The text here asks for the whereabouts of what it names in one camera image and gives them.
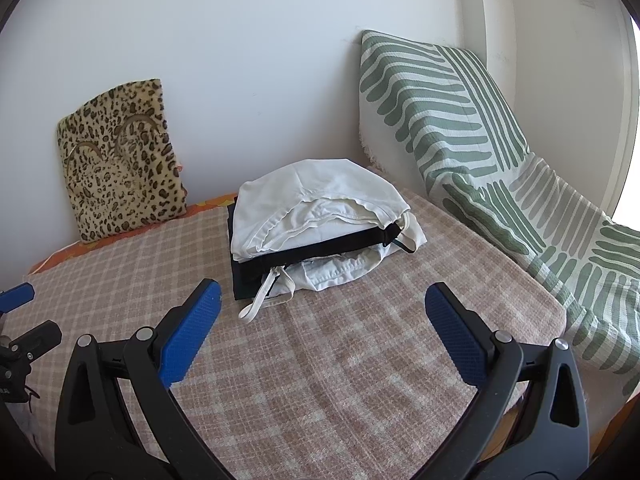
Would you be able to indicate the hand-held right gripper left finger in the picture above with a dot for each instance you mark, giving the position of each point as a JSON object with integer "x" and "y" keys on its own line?
{"x": 192, "y": 330}

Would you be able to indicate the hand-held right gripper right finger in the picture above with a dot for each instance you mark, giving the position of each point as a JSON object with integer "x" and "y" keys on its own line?
{"x": 452, "y": 332}

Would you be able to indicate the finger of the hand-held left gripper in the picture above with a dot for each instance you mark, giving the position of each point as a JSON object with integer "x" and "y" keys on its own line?
{"x": 37, "y": 340}
{"x": 15, "y": 296}

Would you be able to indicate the white t-shirt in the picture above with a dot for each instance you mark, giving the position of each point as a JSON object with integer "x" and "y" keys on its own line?
{"x": 300, "y": 195}

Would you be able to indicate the black folded garment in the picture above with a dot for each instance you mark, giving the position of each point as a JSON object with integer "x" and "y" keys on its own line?
{"x": 250, "y": 280}

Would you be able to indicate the pink checked blanket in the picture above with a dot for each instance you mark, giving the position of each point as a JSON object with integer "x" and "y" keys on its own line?
{"x": 325, "y": 360}

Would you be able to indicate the leopard print cushion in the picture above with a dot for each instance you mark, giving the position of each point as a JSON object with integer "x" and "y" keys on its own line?
{"x": 120, "y": 170}

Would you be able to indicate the green striped white throw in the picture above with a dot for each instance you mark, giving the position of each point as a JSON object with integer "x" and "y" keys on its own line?
{"x": 450, "y": 110}

